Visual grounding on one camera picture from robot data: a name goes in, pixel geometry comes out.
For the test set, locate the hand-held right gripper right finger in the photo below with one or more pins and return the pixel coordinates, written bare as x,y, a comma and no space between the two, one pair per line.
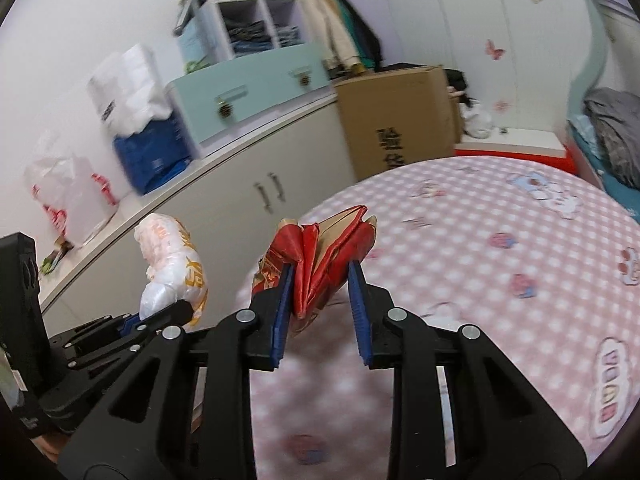
357,305

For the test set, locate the green small packet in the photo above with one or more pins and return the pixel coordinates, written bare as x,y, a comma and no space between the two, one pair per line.
50,261

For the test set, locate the cream hanging garment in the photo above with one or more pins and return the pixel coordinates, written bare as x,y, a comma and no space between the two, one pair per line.
325,25

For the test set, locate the cardboard box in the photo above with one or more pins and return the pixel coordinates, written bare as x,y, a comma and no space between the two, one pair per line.
400,110

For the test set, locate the light blue drawer chest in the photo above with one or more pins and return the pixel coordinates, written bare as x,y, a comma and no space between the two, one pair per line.
260,85

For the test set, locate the small white plastic bag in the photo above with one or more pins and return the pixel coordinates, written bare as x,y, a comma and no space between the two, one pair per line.
475,117

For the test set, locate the black cloth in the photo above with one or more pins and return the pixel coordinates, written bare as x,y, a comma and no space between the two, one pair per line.
456,82

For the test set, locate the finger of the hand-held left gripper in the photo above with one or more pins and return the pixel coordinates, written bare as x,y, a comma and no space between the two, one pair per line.
131,321
170,312

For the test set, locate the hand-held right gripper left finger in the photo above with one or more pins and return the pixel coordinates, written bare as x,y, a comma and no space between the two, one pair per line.
281,305

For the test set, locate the blue package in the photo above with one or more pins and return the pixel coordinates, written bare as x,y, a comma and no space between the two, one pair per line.
150,155

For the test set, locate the white shelf unit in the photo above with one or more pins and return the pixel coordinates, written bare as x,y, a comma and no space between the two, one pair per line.
220,15

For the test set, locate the teal bedding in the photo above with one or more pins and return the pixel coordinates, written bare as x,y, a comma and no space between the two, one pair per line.
620,197

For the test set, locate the white wrapped pack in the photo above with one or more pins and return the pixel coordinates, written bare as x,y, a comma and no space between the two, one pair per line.
130,85

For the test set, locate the brown drawer knob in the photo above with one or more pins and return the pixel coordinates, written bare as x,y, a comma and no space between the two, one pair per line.
303,78
225,109

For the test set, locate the white red-printed plastic bag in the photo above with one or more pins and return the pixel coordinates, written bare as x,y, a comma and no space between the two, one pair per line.
65,185

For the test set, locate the pink checkered bedsheet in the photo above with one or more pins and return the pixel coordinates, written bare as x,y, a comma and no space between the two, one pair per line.
475,260

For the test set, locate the white red low platform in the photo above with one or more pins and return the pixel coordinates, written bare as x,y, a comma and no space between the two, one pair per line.
520,140

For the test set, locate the teal hanging garment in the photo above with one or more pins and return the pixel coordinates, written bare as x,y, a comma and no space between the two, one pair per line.
357,35

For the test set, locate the white orange-printed plastic bag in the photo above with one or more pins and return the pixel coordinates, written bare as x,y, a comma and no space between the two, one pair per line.
165,260

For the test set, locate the white cabinet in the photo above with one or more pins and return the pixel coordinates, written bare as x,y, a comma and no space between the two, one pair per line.
225,185

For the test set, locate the grey clothing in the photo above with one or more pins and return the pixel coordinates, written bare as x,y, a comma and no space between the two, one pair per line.
615,130

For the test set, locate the pink butterfly sticker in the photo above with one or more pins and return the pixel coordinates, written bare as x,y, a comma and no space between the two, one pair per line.
495,50

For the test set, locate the red paper carton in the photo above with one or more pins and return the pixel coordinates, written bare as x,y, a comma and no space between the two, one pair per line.
320,260

